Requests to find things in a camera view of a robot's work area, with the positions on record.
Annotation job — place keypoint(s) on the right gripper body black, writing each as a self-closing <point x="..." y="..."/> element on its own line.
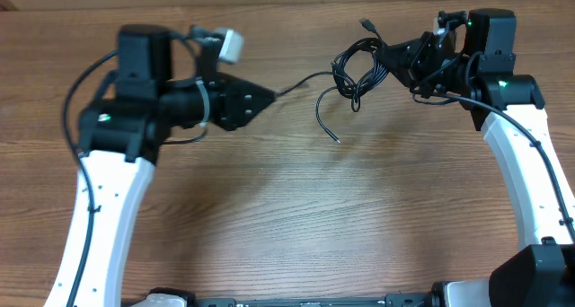
<point x="443" y="56"/>

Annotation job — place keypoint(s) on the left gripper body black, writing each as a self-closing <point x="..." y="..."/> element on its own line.
<point x="214" y="98"/>

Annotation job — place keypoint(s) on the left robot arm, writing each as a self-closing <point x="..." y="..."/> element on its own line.
<point x="163" y="80"/>

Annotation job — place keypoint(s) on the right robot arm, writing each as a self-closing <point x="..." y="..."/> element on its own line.
<point x="468" y="58"/>

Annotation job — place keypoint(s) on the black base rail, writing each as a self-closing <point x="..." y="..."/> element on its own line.
<point x="161" y="296"/>

